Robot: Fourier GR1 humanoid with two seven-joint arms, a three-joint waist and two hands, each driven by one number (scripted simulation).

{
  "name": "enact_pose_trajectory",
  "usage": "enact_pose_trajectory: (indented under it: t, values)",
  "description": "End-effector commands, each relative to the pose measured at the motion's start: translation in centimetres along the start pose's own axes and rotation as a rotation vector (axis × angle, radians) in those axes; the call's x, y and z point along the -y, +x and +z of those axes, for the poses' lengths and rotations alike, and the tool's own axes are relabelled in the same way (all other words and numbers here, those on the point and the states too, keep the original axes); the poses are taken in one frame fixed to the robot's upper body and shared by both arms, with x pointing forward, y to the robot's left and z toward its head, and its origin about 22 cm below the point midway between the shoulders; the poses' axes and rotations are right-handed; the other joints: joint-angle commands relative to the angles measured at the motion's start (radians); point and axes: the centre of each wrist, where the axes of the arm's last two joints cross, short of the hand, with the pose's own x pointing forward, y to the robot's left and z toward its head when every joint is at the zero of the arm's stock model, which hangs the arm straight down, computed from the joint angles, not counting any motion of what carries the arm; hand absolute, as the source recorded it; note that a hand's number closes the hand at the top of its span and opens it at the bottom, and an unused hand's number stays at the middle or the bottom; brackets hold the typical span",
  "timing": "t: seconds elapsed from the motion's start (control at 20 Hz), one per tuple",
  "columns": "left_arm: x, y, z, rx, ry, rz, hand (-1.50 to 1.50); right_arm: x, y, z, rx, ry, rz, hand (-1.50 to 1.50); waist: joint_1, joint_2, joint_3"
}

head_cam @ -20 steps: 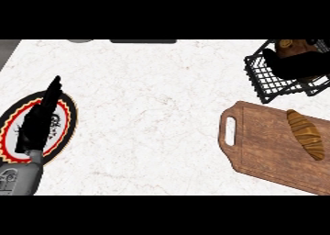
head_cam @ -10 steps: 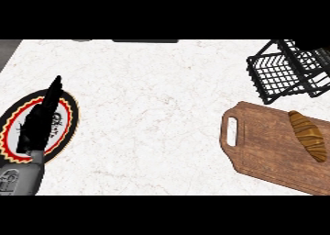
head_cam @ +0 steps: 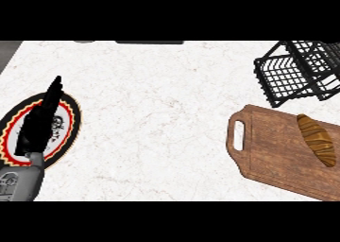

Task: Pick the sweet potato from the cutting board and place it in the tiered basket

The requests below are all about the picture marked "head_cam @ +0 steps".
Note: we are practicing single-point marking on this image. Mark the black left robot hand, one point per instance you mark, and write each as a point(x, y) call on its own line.
point(38, 123)

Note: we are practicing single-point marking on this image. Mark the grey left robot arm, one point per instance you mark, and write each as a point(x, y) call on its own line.
point(16, 182)

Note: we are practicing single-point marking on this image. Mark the brown wooden cutting board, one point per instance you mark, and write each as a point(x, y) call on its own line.
point(279, 157)

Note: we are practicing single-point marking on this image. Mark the oval black red white placemat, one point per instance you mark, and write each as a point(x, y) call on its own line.
point(67, 116)

